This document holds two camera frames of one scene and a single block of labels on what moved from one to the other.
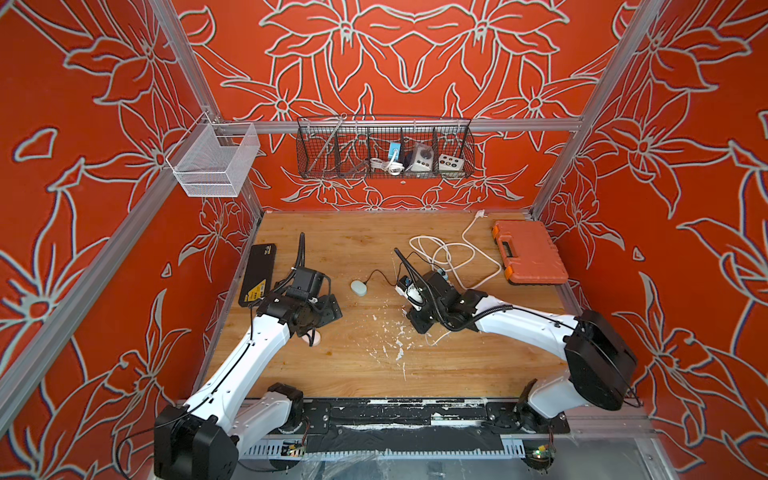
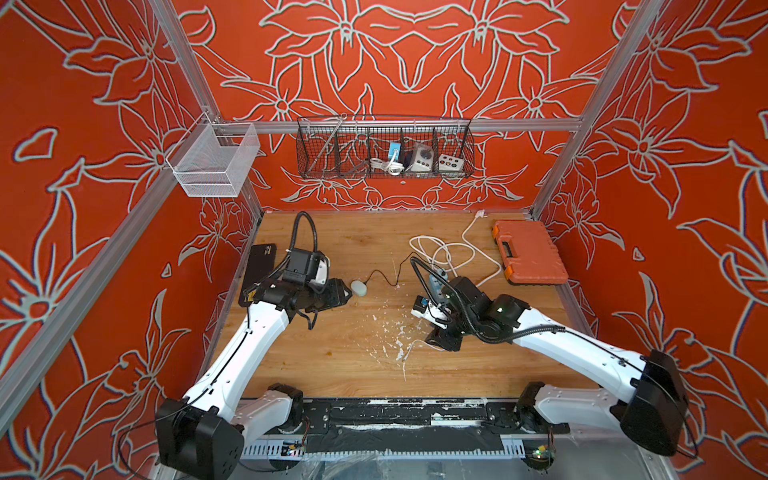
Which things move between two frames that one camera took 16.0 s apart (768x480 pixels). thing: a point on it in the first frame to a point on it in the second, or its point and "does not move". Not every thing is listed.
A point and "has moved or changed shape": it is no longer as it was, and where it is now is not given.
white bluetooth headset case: x=359 y=288 does not move
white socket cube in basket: x=450 y=163 does not move
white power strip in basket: x=423 y=158 does not move
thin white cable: x=431 y=345 has moved or changed shape
